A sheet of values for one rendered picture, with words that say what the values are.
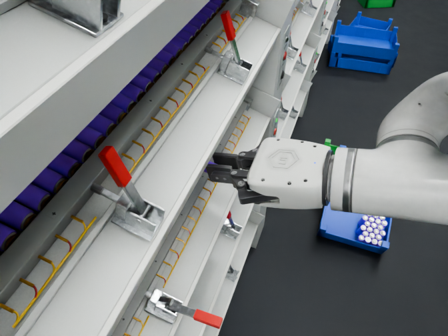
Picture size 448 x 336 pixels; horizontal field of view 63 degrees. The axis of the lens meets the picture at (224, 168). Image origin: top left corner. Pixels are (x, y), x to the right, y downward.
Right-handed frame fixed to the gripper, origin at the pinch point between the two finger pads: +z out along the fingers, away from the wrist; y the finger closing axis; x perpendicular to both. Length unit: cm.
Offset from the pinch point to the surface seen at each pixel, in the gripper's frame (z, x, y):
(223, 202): 1.9, 7.9, 0.2
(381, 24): -16, 62, -193
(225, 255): 6.1, 26.8, -1.2
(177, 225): 4.7, 3.5, 9.2
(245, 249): 9.6, 46.1, -15.8
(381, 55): -18, 56, -143
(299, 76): 5, 27, -74
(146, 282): 4.8, 3.4, 18.5
